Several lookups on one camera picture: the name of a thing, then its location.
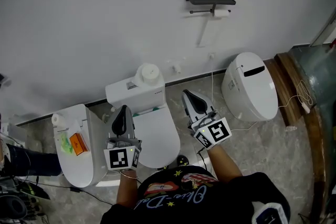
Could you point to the black equipment pile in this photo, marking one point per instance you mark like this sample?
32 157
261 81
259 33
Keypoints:
15 204

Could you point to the large white toilet paper roll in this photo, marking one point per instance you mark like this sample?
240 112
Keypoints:
148 73

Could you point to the small white toilet paper roll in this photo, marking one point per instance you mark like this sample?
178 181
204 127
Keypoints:
221 13

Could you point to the white toilet with flat lid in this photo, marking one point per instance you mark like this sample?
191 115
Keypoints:
76 168

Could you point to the black printed t-shirt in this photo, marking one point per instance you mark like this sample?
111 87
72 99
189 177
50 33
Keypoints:
223 204

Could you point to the thin white paper roll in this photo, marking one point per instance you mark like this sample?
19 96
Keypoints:
58 120

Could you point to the white toilet with tank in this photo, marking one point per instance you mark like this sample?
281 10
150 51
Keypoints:
157 136

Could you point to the green patterned packet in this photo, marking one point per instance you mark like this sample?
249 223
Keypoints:
65 143

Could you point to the white water valve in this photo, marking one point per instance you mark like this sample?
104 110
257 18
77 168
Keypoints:
176 68

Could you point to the white oval smart toilet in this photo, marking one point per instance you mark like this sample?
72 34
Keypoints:
249 91

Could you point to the person's right forearm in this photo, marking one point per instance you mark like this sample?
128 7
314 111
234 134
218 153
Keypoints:
223 165

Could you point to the white and blue worn device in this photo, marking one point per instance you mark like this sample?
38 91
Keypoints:
270 215

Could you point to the wooden door threshold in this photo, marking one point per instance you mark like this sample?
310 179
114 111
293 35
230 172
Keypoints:
284 86

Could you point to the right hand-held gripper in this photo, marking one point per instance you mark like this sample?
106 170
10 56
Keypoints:
216 132

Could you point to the orange box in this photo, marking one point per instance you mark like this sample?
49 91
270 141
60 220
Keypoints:
78 144

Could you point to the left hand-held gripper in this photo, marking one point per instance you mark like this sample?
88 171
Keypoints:
123 158

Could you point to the person's left forearm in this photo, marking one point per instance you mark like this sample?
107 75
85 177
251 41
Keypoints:
127 191

